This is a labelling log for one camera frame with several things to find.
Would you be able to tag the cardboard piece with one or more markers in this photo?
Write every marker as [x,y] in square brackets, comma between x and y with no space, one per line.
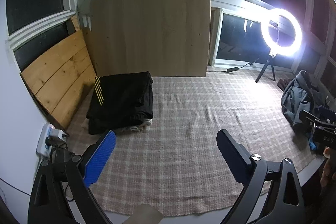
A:
[147,214]

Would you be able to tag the white charger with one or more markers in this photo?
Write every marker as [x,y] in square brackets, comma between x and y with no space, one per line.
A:
[57,134]

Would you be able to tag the light plywood board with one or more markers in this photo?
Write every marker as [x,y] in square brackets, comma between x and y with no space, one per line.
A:
[149,35]

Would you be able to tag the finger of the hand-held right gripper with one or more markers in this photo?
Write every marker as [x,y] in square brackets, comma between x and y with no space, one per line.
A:
[326,111]
[305,116]

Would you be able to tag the black power brick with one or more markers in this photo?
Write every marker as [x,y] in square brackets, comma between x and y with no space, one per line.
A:
[59,155]

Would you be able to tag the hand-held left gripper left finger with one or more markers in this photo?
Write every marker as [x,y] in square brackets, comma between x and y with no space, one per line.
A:
[101,158]

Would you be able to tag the person's right hand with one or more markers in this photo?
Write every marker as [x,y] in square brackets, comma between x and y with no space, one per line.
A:
[328,174]

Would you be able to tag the white power strip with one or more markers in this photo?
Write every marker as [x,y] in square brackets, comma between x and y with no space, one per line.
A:
[43,141]

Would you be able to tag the black pants with yellow stripes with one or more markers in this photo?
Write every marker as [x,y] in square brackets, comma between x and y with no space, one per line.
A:
[120,100]

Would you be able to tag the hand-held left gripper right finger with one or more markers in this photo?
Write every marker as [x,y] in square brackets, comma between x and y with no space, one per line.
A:
[231,158]

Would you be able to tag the plaid blanket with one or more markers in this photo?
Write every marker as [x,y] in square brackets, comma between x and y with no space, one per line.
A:
[183,134]

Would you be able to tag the brown garment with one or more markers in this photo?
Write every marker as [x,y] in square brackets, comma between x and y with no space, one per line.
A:
[283,83]

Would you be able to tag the pine wood board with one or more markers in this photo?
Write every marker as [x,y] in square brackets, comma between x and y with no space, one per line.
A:
[60,77]

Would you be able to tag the dark grey pants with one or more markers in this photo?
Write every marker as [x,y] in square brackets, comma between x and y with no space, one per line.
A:
[296,98]

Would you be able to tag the black power adapter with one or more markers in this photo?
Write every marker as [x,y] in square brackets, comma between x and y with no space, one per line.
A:
[232,69]

